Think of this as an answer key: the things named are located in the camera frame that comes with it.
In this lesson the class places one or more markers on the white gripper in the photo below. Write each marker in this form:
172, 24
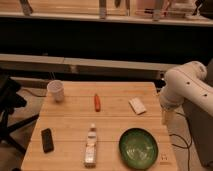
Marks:
167, 116

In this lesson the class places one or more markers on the white sponge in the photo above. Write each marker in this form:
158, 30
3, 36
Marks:
137, 106

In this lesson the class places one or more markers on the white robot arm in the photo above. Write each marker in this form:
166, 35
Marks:
191, 86

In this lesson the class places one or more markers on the green bowl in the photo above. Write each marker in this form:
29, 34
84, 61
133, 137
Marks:
138, 149

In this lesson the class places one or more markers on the orange carrot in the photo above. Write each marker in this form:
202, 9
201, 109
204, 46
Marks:
97, 103

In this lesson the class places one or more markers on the clear plastic bottle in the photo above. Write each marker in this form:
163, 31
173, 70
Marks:
90, 148

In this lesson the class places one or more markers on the wooden shelf bench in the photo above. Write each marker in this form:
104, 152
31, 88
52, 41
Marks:
79, 66

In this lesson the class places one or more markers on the black office chair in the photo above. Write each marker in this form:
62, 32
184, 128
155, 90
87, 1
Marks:
9, 100

